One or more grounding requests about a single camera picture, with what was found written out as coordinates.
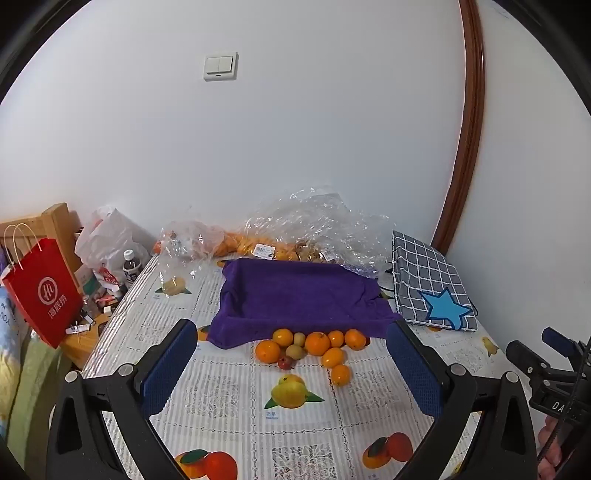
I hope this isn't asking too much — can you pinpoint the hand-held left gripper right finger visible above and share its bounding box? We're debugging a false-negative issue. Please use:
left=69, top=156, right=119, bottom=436
left=387, top=318, right=539, bottom=480

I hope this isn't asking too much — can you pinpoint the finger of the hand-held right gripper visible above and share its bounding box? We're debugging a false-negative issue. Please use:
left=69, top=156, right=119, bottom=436
left=506, top=340, right=555, bottom=385
left=542, top=327, right=583, bottom=358

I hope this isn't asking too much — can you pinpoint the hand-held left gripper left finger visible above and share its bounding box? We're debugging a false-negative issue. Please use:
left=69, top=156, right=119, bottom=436
left=46, top=318, right=199, bottom=480

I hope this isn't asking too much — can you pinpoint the large smooth orange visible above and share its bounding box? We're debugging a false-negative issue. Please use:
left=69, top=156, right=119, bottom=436
left=255, top=339, right=282, bottom=364

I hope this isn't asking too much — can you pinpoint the large orange with stem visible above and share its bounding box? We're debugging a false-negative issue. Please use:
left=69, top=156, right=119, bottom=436
left=305, top=331, right=331, bottom=356

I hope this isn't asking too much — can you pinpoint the purple towel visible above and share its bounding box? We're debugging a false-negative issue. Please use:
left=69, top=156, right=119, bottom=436
left=206, top=257, right=403, bottom=349

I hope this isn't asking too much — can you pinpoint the person's right hand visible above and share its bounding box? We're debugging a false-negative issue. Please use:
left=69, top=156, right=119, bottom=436
left=538, top=415, right=578, bottom=480

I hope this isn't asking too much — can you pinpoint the wooden side table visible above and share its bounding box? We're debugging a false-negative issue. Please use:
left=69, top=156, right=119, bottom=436
left=60, top=318, right=109, bottom=370

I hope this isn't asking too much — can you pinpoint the grey checked bag with star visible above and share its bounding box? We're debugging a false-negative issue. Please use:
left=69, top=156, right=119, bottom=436
left=392, top=230, right=478, bottom=332

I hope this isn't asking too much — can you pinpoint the dark bottle with white cap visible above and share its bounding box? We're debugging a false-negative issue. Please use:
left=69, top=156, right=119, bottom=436
left=122, top=250, right=141, bottom=283

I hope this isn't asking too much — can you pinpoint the red and white packet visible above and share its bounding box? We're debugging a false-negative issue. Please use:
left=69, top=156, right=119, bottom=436
left=95, top=263, right=121, bottom=294

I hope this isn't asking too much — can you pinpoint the small cardboard box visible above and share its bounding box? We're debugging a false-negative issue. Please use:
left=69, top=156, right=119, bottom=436
left=75, top=265, right=100, bottom=296

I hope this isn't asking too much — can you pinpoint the small clear plastic bag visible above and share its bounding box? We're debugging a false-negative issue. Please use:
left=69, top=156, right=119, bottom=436
left=157, top=220, right=227, bottom=296

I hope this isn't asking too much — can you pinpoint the white plastic bag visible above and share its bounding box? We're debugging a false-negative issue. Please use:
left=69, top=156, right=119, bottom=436
left=75, top=206, right=155, bottom=287

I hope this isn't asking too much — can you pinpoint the bagged pile of small oranges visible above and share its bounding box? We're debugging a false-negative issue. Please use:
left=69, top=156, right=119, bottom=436
left=217, top=231, right=301, bottom=261

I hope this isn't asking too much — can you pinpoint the red paper bag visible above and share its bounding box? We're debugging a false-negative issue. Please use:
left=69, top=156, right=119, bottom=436
left=1, top=223, right=85, bottom=350

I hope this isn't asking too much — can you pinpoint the bagged pile of brown longans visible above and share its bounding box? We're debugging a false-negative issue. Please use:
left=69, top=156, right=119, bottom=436
left=295, top=242, right=340, bottom=264

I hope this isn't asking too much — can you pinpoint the large clear plastic bag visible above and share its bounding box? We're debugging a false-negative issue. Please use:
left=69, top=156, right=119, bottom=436
left=240, top=185, right=393, bottom=278

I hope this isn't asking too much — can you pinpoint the wooden headboard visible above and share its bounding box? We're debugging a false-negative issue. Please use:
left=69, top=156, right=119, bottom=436
left=0, top=202, right=84, bottom=268

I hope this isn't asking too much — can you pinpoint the black cable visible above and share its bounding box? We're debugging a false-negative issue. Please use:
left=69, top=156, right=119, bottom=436
left=538, top=336, right=591, bottom=462

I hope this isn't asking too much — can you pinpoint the brown wooden door frame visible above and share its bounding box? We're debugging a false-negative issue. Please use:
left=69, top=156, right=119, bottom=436
left=431, top=0, right=486, bottom=256

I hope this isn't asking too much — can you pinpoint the white light switch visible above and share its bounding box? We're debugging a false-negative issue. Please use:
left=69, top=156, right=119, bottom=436
left=204, top=52, right=240, bottom=82

